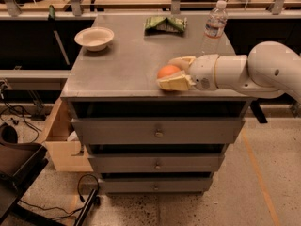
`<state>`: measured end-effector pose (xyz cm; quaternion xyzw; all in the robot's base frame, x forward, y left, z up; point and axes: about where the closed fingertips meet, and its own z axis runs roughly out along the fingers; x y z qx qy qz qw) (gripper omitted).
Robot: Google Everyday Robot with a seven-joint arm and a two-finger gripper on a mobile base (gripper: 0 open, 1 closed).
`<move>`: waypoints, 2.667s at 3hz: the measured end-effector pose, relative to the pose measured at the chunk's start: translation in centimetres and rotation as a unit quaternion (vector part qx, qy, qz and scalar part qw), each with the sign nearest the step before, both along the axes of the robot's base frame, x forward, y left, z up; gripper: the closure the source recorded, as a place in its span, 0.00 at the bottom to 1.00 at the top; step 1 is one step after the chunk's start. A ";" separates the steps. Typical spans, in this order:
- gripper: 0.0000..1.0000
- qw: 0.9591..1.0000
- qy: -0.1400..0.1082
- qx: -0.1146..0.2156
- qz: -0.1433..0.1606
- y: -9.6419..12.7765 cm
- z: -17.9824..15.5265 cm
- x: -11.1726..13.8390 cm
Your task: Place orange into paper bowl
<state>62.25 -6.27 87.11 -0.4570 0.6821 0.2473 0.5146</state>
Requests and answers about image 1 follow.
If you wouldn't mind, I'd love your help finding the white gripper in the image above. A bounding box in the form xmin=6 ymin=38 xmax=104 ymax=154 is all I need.
xmin=157 ymin=54 xmax=219 ymax=91

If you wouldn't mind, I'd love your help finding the orange fruit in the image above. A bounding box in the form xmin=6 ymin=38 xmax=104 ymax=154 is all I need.
xmin=157 ymin=65 xmax=181 ymax=79

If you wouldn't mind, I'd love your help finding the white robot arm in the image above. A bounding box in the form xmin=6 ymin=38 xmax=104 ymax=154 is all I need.
xmin=157 ymin=41 xmax=301 ymax=102

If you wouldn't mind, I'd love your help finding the white paper bowl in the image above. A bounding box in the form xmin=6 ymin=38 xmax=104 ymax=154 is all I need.
xmin=74 ymin=27 xmax=115 ymax=52

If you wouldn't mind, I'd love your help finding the clear plastic water bottle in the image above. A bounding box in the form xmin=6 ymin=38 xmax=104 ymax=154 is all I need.
xmin=200 ymin=0 xmax=228 ymax=55

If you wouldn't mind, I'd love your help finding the green snack bag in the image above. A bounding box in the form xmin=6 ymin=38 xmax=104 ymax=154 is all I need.
xmin=144 ymin=16 xmax=187 ymax=33

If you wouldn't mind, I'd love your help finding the grey drawer cabinet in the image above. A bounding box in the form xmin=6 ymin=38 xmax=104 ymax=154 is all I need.
xmin=61 ymin=12 xmax=251 ymax=194

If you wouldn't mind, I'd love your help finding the black cart base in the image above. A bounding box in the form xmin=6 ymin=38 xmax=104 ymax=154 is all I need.
xmin=0 ymin=123 xmax=48 ymax=225

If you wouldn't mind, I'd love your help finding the black floor cable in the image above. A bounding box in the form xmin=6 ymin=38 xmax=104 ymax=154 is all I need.
xmin=18 ymin=173 xmax=101 ymax=222

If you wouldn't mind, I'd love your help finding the green handled tool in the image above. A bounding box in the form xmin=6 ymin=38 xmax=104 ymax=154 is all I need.
xmin=48 ymin=5 xmax=55 ymax=21

